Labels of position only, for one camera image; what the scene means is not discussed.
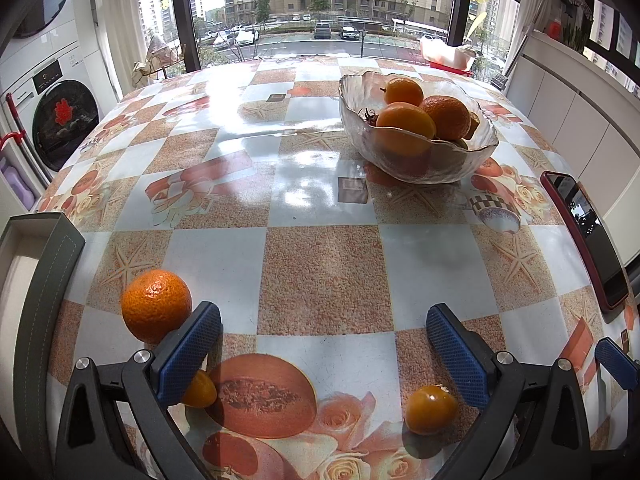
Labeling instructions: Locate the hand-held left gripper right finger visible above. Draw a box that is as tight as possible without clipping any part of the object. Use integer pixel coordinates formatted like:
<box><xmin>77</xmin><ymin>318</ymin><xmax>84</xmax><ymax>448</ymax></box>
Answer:
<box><xmin>425</xmin><ymin>302</ymin><xmax>593</xmax><ymax>480</ymax></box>

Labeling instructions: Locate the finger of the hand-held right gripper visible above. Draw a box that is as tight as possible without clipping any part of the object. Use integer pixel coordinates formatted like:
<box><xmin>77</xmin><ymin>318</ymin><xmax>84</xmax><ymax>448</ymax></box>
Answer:
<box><xmin>595</xmin><ymin>337</ymin><xmax>640</xmax><ymax>395</ymax></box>

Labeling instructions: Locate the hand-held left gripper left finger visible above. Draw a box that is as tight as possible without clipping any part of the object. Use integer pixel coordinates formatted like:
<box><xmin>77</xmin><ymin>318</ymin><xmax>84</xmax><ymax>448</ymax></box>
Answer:
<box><xmin>55</xmin><ymin>301</ymin><xmax>223</xmax><ymax>480</ymax></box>

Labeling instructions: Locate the small orange fruit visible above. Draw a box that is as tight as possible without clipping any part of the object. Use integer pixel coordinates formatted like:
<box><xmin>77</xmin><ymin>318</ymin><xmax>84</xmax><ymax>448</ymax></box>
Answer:
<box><xmin>404</xmin><ymin>384</ymin><xmax>459</xmax><ymax>436</ymax></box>
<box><xmin>181</xmin><ymin>370</ymin><xmax>218</xmax><ymax>408</ymax></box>

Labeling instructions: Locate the large orange mandarin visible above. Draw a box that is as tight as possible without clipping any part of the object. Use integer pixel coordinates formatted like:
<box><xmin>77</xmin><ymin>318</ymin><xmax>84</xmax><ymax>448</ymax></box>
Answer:
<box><xmin>121</xmin><ymin>269</ymin><xmax>193</xmax><ymax>345</ymax></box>

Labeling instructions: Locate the grey-green rectangular tray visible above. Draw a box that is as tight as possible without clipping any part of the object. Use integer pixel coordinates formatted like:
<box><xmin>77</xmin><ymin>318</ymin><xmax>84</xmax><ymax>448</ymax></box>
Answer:
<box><xmin>0</xmin><ymin>212</ymin><xmax>86</xmax><ymax>441</ymax></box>

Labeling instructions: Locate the clear glass bowl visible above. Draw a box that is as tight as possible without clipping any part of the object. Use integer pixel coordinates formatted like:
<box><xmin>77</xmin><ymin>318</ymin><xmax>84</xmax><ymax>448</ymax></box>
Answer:
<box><xmin>339</xmin><ymin>71</ymin><xmax>499</xmax><ymax>184</ymax></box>

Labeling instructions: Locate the smartphone with red case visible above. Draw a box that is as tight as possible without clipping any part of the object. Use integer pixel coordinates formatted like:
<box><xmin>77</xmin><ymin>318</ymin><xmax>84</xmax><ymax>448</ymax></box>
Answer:
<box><xmin>540</xmin><ymin>171</ymin><xmax>630</xmax><ymax>311</ymax></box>

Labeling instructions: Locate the checkered printed tablecloth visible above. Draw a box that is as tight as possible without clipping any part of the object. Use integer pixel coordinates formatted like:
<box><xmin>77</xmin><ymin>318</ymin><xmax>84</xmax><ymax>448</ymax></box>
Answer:
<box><xmin>35</xmin><ymin>55</ymin><xmax>640</xmax><ymax>480</ymax></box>

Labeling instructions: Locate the orange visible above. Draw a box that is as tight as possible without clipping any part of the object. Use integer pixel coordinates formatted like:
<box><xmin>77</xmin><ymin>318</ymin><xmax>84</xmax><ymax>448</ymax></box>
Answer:
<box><xmin>419</xmin><ymin>95</ymin><xmax>472</xmax><ymax>141</ymax></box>
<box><xmin>375</xmin><ymin>102</ymin><xmax>437</xmax><ymax>145</ymax></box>
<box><xmin>384</xmin><ymin>76</ymin><xmax>424</xmax><ymax>107</ymax></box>

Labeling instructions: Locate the purple plastic item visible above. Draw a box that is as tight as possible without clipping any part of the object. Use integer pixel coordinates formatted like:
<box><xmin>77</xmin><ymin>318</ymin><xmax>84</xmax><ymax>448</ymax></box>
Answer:
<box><xmin>0</xmin><ymin>157</ymin><xmax>36</xmax><ymax>211</ymax></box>

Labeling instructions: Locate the white washing machine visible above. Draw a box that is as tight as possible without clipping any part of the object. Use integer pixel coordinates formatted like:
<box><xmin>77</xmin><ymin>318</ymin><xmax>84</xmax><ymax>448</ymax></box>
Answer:
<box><xmin>0</xmin><ymin>50</ymin><xmax>101</xmax><ymax>183</ymax></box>

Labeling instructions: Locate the white cabinet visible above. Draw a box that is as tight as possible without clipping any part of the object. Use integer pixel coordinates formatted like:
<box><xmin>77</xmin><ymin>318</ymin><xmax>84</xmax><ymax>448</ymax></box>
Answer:
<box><xmin>500</xmin><ymin>30</ymin><xmax>640</xmax><ymax>281</ymax></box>

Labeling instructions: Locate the white plastic bag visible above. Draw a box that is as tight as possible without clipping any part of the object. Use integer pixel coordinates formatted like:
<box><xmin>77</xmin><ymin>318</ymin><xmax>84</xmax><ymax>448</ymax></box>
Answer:
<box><xmin>419</xmin><ymin>35</ymin><xmax>478</xmax><ymax>73</ymax></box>

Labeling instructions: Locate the potted green plant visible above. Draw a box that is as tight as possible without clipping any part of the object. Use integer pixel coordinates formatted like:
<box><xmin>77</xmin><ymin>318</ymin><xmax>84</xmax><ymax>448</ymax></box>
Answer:
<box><xmin>562</xmin><ymin>0</ymin><xmax>596</xmax><ymax>53</ymax></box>

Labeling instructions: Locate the white curtain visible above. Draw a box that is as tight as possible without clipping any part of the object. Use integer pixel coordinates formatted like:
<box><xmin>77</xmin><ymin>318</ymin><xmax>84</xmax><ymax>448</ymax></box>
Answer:
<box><xmin>92</xmin><ymin>0</ymin><xmax>143</xmax><ymax>106</ymax></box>

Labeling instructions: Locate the white dryer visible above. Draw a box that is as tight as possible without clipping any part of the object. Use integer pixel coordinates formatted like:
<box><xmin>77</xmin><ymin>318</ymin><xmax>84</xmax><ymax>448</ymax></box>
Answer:
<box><xmin>0</xmin><ymin>0</ymin><xmax>78</xmax><ymax>66</ymax></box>

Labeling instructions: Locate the mop with red handle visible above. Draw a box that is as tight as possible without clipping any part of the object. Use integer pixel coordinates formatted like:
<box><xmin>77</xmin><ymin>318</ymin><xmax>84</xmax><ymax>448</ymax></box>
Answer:
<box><xmin>0</xmin><ymin>92</ymin><xmax>53</xmax><ymax>186</ymax></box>

